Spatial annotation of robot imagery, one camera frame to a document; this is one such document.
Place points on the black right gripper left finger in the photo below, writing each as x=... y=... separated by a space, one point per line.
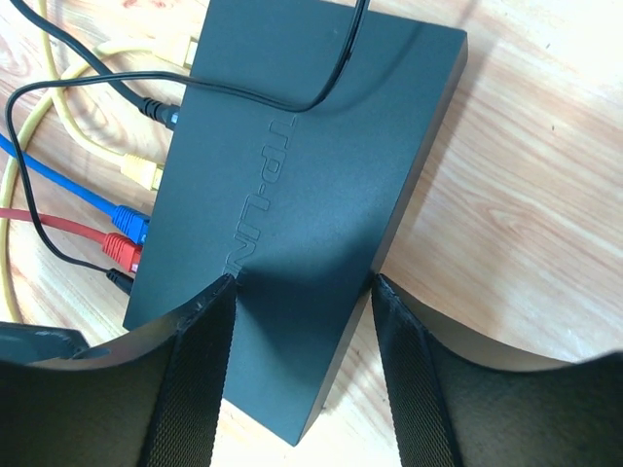
x=148 y=398

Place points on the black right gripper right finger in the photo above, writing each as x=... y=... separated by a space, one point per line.
x=460 y=398

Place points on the black TP-Link network switch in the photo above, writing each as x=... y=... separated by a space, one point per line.
x=301 y=208

